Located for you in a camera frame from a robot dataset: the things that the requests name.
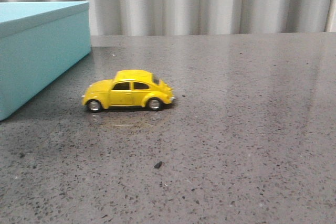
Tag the light blue plastic box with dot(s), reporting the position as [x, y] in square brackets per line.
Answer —
[39, 42]

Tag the small black debris piece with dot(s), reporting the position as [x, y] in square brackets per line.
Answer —
[158, 165]

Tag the yellow toy beetle car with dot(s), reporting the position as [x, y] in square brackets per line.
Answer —
[129, 88]

